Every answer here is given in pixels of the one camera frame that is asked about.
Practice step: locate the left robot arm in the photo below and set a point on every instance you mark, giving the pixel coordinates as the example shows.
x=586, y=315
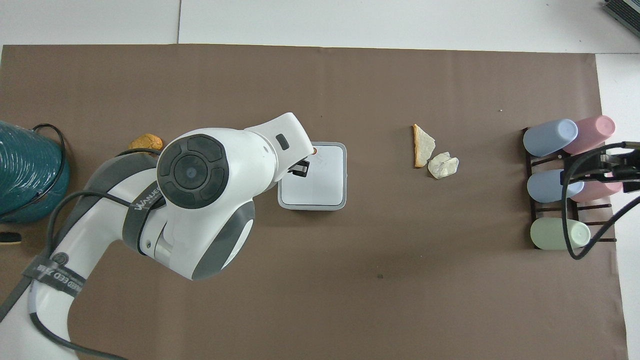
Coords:
x=210, y=220

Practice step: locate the white bin with grey rim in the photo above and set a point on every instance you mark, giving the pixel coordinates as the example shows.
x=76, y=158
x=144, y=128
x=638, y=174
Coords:
x=320, y=185

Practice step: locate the pink plastic cup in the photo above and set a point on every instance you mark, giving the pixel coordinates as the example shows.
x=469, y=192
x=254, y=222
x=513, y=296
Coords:
x=600, y=191
x=595, y=131

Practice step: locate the black cup rack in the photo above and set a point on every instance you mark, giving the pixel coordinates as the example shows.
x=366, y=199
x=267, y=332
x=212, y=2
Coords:
x=550, y=161

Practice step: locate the blue plastic cup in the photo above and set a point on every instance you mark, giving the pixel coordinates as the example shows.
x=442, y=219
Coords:
x=550, y=137
x=547, y=186

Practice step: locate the green plastic cup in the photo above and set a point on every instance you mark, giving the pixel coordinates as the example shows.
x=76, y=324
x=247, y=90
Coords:
x=557, y=234

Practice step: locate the triangular toast slice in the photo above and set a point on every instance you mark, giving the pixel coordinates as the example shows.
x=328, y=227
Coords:
x=423, y=146

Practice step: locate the crumpled white food piece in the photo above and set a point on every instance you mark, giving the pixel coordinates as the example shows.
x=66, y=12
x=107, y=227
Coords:
x=443, y=165

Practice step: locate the dark grey device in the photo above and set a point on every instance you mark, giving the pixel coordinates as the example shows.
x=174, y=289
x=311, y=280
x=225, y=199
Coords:
x=624, y=14

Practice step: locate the yellow-brown bread roll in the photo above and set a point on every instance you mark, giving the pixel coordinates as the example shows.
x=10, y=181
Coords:
x=146, y=142

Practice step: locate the teal ribbed basket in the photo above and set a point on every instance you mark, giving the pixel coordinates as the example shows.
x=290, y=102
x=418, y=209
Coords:
x=25, y=170

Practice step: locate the small black tan object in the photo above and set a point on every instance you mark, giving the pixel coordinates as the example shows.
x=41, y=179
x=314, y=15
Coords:
x=10, y=238

